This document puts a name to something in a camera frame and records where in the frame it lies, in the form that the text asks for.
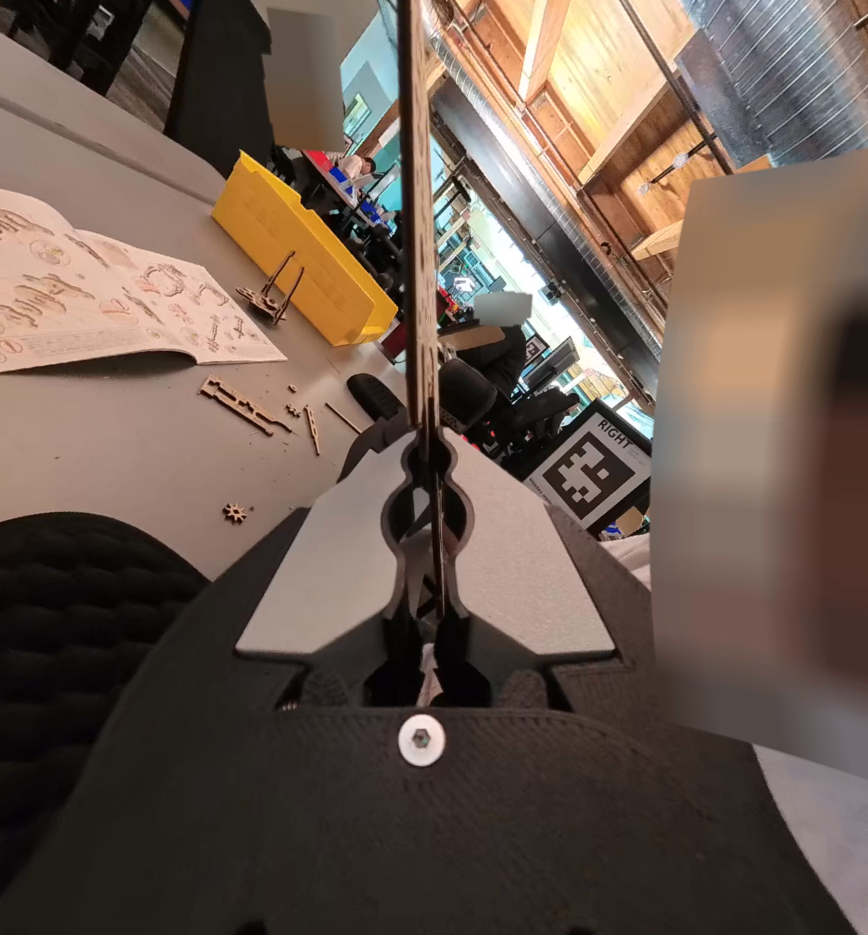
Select wooden fret piece with cutouts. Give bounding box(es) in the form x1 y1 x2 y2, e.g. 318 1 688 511
199 374 296 437

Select laser-cut wooden parts sheet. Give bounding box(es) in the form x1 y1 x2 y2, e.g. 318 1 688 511
396 0 449 618

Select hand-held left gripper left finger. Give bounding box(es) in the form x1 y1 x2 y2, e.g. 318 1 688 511
235 431 427 663

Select open instruction booklet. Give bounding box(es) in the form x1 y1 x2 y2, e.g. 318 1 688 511
0 183 289 375

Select black monitor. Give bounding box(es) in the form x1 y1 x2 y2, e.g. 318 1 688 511
525 337 579 392

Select yellow plastic bin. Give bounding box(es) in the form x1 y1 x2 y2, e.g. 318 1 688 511
211 150 400 348

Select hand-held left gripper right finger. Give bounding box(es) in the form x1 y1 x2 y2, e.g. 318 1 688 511
441 430 616 663

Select partly built wooden model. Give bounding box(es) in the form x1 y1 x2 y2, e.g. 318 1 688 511
235 252 307 326

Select black mesh armrest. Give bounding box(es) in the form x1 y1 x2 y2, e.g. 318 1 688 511
346 373 407 422

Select silver ventilation duct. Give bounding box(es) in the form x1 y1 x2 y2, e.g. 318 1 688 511
678 0 868 172

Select black office chair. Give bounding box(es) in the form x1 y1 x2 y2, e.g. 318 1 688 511
437 358 581 461

